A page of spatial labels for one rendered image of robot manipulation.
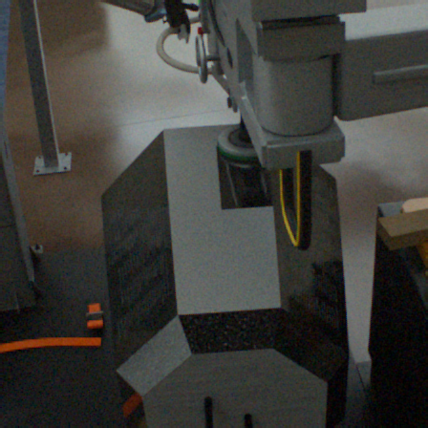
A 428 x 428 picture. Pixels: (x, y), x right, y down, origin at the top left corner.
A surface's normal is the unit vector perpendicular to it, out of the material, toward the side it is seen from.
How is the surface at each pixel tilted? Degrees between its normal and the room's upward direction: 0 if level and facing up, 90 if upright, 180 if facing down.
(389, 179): 0
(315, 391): 90
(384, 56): 90
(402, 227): 0
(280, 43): 90
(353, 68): 90
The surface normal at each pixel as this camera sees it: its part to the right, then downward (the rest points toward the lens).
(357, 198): -0.06, -0.84
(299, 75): 0.06, 0.55
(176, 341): -0.58, -0.11
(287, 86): -0.25, 0.54
